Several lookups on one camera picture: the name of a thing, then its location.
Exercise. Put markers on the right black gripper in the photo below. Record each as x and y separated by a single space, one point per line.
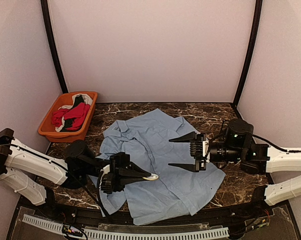
200 161

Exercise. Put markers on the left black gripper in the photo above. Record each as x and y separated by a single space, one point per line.
125 173

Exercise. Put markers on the light blue shirt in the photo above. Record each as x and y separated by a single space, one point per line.
148 140

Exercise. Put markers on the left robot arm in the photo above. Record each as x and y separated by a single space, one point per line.
17 160

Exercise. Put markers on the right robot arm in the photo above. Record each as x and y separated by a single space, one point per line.
280 160

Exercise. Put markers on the red cloth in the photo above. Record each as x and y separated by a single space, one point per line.
70 120

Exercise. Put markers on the white cloth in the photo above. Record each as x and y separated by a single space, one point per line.
88 99

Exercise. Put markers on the dark green cloth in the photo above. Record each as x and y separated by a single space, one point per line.
78 100

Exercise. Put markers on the orange plastic basket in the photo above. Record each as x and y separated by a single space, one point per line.
65 101

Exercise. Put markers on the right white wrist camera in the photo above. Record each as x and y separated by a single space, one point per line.
206 150

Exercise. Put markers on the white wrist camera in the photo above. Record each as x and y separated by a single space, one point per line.
206 150
103 171

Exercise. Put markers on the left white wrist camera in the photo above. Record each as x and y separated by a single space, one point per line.
103 171

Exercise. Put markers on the white perforated cable tray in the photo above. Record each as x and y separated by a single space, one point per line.
66 230

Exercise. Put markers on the black right frame pole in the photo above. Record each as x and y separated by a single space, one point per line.
249 52

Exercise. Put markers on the black frame pole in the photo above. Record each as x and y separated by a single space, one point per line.
52 45
249 52

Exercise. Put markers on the black left frame pole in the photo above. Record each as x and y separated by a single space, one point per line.
52 45

